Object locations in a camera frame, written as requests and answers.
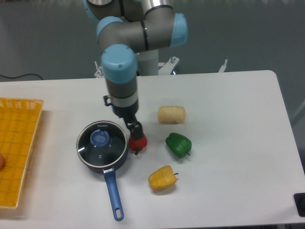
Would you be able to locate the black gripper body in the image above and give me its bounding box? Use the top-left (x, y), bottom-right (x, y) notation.
top-left (112, 101), bottom-right (139, 124)

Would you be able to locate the glass pot lid blue knob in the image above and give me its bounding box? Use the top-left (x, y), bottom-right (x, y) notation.
top-left (76, 121), bottom-right (128, 167)

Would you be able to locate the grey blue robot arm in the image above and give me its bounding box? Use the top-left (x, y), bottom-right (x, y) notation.
top-left (83, 0), bottom-right (188, 140)

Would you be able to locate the red bell pepper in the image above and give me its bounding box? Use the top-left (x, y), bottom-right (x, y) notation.
top-left (128, 135), bottom-right (147, 155)

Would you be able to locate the beige bread loaf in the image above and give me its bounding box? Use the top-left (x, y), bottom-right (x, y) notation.
top-left (158, 106), bottom-right (186, 124)

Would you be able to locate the green bell pepper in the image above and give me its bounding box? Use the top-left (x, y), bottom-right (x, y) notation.
top-left (165, 133), bottom-right (192, 158)

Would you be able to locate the yellow bell pepper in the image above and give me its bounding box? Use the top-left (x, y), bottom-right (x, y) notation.
top-left (148, 165), bottom-right (178, 191)

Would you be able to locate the yellow woven basket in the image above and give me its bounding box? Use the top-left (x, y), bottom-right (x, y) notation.
top-left (0, 97), bottom-right (44, 209)

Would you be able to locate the black table edge device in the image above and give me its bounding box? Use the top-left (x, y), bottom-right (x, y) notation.
top-left (294, 193), bottom-right (305, 217)

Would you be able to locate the blue saucepan with handle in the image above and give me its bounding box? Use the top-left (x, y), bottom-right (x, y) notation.
top-left (76, 121), bottom-right (129, 221)

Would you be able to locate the black floor cable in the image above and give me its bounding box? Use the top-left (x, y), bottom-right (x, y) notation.
top-left (0, 73), bottom-right (44, 80)

